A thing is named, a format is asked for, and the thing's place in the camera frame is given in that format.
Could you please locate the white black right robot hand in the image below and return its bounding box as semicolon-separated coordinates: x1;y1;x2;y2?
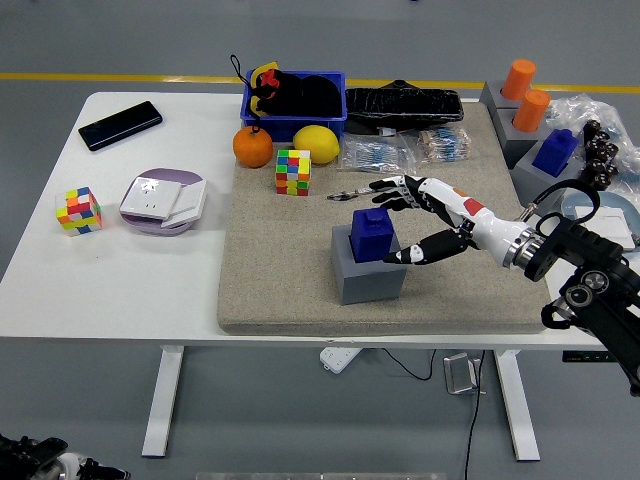
368;173;530;269

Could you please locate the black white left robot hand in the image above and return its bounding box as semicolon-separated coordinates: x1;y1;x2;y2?
0;432;132;480

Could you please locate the blue square seal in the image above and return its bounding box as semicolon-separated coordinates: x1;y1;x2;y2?
531;128;580;177
351;208;399;264

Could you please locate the grey cube seal holder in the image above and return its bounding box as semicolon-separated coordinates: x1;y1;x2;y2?
510;142;586;214
331;224;407;306
493;107;551;170
479;79;526;114

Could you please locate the orange cylinder seal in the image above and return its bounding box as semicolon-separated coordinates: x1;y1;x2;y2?
512;88;552;134
501;58;537;101

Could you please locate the clear bag of tan resistors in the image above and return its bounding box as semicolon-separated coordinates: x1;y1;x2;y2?
414;125;474;166

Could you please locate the clear bag of blue resistors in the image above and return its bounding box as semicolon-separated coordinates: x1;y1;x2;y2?
337;133;419;176

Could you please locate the pile of dark knobs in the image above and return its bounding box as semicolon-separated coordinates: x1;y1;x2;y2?
577;119;621;192

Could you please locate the white table leg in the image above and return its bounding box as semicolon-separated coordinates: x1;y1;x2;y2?
492;348;541;462
141;344;186;459

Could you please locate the black keyboard in plastic wrap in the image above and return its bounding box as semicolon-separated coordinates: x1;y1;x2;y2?
344;78;465;136

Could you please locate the silver black pen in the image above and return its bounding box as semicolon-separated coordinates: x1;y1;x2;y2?
327;187;377;202

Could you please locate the crumpled clear plastic bag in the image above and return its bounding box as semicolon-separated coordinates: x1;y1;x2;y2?
544;92;640;199

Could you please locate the black table control panel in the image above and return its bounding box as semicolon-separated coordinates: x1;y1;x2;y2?
561;350;610;363

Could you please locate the yellow lemon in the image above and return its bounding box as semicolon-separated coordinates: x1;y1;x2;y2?
292;124;341;165

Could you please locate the aligned multicolour puzzle cube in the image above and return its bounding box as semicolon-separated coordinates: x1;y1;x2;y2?
274;148;313;197

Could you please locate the white power strip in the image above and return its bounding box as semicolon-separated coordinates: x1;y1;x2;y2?
319;346;362;374

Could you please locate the grey-brown fabric mat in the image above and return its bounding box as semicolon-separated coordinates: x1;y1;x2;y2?
216;102;556;337

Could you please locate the blue plastic bin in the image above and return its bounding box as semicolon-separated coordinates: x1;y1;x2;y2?
239;69;348;144

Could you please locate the orange fruit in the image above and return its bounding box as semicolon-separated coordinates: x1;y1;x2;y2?
232;126;275;169

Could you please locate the twisted multicolour puzzle cube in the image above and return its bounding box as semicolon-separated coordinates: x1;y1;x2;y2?
54;186;104;238

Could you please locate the purple plate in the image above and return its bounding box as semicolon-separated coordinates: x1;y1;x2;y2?
119;167;207;237

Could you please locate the black smartphone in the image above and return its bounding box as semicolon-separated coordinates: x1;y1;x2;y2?
77;100;164;153

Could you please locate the white switch panel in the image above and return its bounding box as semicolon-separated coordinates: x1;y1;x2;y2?
574;205;637;251
159;180;208;230

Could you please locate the silver metal bracket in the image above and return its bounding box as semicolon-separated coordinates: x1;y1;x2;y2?
443;352;485;396

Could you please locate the black floor cable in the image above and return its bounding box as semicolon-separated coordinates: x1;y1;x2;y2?
382;348;487;480

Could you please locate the black pouch with cord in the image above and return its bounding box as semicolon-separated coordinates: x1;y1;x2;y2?
229;53;342;134

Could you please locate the white wall socket panel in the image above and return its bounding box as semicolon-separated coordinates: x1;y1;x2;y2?
119;175;184;224

